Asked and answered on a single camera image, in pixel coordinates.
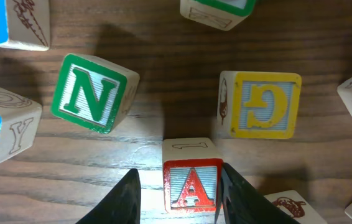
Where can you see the red letter A block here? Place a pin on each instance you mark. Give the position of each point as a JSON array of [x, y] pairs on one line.
[[191, 171]]

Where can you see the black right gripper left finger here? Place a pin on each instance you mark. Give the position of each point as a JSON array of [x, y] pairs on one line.
[[122, 205]]

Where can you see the blue letter H block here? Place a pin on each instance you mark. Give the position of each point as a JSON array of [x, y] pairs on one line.
[[19, 120]]

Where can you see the green letter B block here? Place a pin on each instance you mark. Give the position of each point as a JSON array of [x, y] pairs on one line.
[[220, 14]]

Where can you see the yellow letter G block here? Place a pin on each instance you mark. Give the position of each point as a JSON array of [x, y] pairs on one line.
[[258, 105]]

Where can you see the green letter N block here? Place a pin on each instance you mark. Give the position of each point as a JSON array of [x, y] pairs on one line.
[[93, 92]]

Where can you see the blue block upper left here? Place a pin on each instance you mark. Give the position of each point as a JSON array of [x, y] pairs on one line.
[[25, 24]]

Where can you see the blue letter T block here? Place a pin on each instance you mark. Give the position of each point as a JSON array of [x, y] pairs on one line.
[[293, 204]]

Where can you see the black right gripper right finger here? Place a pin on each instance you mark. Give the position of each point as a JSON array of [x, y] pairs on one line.
[[242, 203]]

